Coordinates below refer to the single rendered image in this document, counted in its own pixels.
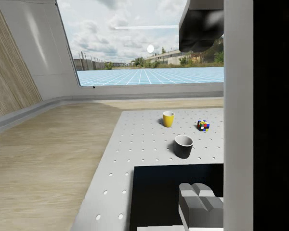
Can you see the puzzle cube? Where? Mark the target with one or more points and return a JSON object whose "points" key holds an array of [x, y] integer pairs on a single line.
{"points": [[203, 125]]}

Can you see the black stove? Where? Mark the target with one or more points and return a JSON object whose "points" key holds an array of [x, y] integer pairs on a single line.
{"points": [[156, 192]]}

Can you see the black mug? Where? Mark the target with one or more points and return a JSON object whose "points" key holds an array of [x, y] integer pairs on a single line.
{"points": [[183, 150]]}

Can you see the yellow mug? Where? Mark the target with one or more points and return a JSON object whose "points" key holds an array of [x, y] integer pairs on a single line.
{"points": [[168, 119]]}

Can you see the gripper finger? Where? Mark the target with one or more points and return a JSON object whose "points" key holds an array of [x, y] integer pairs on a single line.
{"points": [[200, 209], [200, 29]]}

